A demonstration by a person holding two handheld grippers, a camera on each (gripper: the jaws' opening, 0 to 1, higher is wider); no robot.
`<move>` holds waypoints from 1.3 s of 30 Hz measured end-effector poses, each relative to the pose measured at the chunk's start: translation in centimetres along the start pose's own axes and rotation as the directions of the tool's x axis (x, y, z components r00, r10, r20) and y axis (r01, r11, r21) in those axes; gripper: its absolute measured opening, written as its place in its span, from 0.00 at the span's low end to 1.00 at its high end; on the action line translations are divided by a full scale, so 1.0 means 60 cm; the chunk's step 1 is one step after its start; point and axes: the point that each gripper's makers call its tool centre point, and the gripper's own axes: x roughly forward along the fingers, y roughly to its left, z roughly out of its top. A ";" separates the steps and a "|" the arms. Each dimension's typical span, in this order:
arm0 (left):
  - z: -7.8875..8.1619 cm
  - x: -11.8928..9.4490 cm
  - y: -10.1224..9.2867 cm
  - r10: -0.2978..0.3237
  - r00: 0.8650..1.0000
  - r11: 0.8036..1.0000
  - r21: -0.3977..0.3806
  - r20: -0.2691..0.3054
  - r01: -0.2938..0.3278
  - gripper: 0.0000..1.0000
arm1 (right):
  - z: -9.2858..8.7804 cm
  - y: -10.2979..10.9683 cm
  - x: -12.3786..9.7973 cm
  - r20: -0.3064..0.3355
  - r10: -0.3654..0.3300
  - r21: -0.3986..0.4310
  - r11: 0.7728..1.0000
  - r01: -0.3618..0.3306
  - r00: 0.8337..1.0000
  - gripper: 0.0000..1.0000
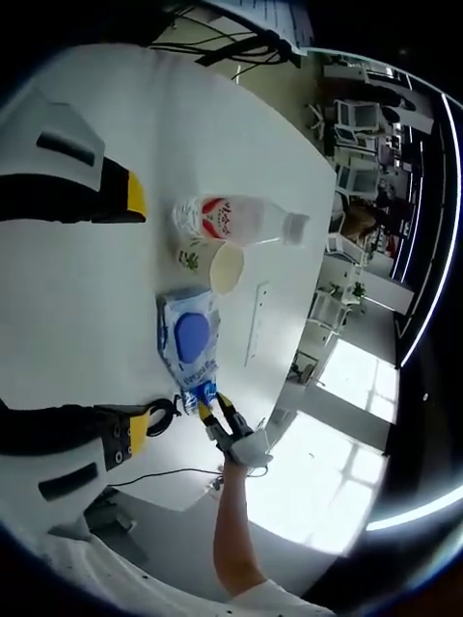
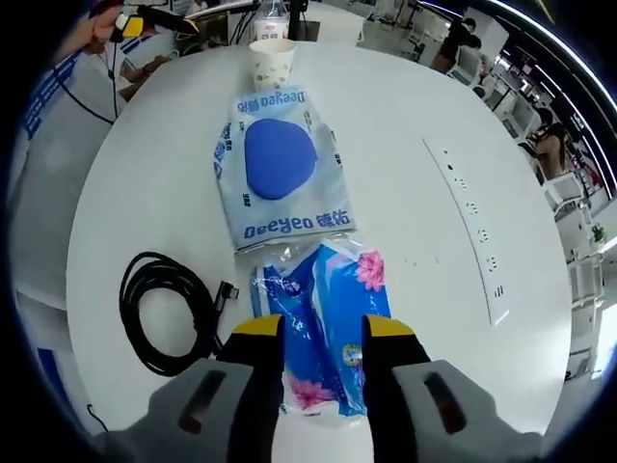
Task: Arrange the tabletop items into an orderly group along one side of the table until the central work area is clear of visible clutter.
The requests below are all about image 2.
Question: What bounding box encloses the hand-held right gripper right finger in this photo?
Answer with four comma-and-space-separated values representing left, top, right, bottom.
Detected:
363, 313, 546, 463

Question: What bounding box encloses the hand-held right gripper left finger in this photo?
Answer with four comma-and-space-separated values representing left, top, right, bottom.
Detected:
94, 313, 286, 463

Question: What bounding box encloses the blue floral tissue pack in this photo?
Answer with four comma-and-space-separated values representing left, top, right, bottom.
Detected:
248, 235, 394, 428

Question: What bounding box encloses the clear plastic water bottle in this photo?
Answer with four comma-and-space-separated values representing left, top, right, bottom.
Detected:
253, 0, 291, 43

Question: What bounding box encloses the floral white paper cup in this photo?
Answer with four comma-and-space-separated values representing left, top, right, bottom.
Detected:
248, 39, 298, 95

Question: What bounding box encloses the wipes packet with blue oval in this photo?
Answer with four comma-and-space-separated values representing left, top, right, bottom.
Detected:
207, 85, 356, 252

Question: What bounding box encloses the group of white office chairs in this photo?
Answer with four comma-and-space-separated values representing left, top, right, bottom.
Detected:
447, 47, 608, 377

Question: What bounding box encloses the person's left hand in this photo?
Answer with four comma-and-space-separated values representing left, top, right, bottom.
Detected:
81, 2, 121, 54

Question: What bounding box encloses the white table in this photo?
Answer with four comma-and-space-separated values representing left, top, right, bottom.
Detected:
65, 41, 577, 463

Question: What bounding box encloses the white cabinet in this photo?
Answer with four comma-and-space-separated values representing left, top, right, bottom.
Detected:
308, 2, 367, 48

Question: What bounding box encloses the white table socket strip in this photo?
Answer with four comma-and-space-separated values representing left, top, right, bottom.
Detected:
422, 138, 511, 327

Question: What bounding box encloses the blue white wall display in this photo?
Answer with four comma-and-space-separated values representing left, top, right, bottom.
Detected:
21, 50, 86, 144

